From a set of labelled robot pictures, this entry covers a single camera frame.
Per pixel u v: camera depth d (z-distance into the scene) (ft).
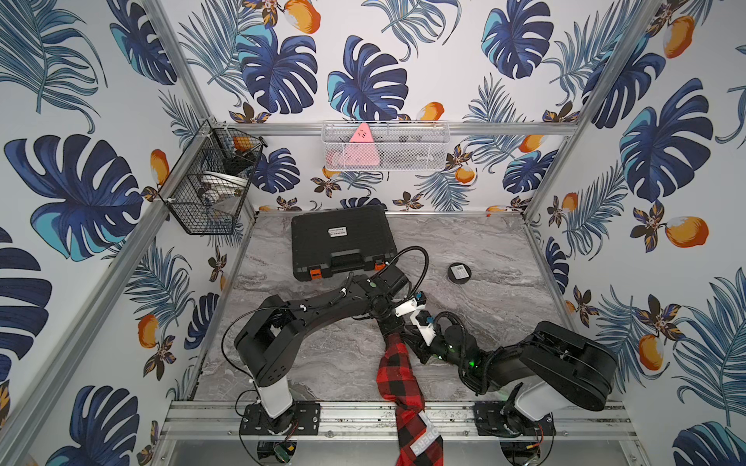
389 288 2.25
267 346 1.50
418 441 2.30
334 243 3.45
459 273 3.31
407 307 2.49
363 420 2.50
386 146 3.03
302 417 2.42
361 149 2.97
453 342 2.22
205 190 2.75
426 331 2.45
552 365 1.51
